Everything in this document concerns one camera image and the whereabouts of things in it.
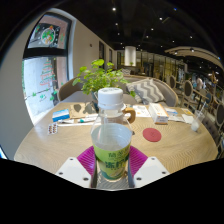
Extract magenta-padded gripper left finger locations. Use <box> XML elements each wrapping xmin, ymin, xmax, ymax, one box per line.
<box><xmin>55</xmin><ymin>145</ymin><xmax>98</xmax><ymax>190</ymax></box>

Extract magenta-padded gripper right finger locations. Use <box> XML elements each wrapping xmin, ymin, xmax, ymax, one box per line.
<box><xmin>127</xmin><ymin>145</ymin><xmax>171</xmax><ymax>189</ymax></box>

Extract clear bottle with green label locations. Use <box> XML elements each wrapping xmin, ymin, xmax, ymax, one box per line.
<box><xmin>90</xmin><ymin>87</ymin><xmax>133</xmax><ymax>183</ymax></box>

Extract flat round red coaster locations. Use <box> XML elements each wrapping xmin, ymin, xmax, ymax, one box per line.
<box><xmin>142</xmin><ymin>127</ymin><xmax>163</xmax><ymax>143</ymax></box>

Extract pill blister pack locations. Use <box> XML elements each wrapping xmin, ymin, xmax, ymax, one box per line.
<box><xmin>47</xmin><ymin>122</ymin><xmax>59</xmax><ymax>135</ymax></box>

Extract white tube with green cap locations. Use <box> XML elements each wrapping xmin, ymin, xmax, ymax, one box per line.
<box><xmin>78</xmin><ymin>115</ymin><xmax>99</xmax><ymax>124</ymax></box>

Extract blue and white flat box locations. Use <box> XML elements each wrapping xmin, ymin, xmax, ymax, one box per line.
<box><xmin>52</xmin><ymin>108</ymin><xmax>71</xmax><ymax>123</ymax></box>

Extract white and orange box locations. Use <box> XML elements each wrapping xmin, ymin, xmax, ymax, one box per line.
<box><xmin>148</xmin><ymin>102</ymin><xmax>170</xmax><ymax>125</ymax></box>

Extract white paper sachets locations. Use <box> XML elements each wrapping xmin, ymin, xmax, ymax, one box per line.
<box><xmin>168</xmin><ymin>114</ymin><xmax>186</xmax><ymax>123</ymax></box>

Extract printed paper leaflet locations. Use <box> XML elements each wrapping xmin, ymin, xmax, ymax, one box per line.
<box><xmin>131</xmin><ymin>104</ymin><xmax>152</xmax><ymax>118</ymax></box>

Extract white packet with blue print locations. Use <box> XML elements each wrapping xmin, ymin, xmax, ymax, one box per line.
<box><xmin>164</xmin><ymin>107</ymin><xmax>179</xmax><ymax>117</ymax></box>

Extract white paper napkin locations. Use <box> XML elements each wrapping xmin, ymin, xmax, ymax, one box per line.
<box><xmin>181</xmin><ymin>113</ymin><xmax>196</xmax><ymax>125</ymax></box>

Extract yellow square card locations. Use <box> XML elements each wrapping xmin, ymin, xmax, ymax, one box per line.
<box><xmin>180</xmin><ymin>107</ymin><xmax>194</xmax><ymax>117</ymax></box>

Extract grey tufted armchair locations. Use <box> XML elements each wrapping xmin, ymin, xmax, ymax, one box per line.
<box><xmin>201</xmin><ymin>114</ymin><xmax>224</xmax><ymax>158</ymax></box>

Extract grey chevron cushion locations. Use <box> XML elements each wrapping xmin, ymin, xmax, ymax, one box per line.
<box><xmin>125</xmin><ymin>77</ymin><xmax>167</xmax><ymax>105</ymax></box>

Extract group of dining chairs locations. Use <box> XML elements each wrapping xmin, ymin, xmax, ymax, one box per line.
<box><xmin>164</xmin><ymin>74</ymin><xmax>224</xmax><ymax>128</ymax></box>

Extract black framed window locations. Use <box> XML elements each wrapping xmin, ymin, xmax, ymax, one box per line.
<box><xmin>21</xmin><ymin>12</ymin><xmax>73</xmax><ymax>126</ymax></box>

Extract potted green plant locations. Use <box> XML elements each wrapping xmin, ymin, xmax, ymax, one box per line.
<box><xmin>72</xmin><ymin>58</ymin><xmax>136</xmax><ymax>113</ymax></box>

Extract person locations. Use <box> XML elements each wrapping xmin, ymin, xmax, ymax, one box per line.
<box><xmin>196</xmin><ymin>76</ymin><xmax>205</xmax><ymax>92</ymax></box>

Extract white round column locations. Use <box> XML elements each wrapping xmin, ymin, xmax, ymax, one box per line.
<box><xmin>124</xmin><ymin>45</ymin><xmax>137</xmax><ymax>67</ymax></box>

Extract group of ceiling lights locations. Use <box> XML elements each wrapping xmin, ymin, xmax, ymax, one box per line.
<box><xmin>111</xmin><ymin>4</ymin><xmax>221</xmax><ymax>44</ymax></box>

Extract grey sofa with wooden frame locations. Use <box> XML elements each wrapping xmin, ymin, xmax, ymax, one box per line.
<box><xmin>57</xmin><ymin>74</ymin><xmax>179</xmax><ymax>108</ymax></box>

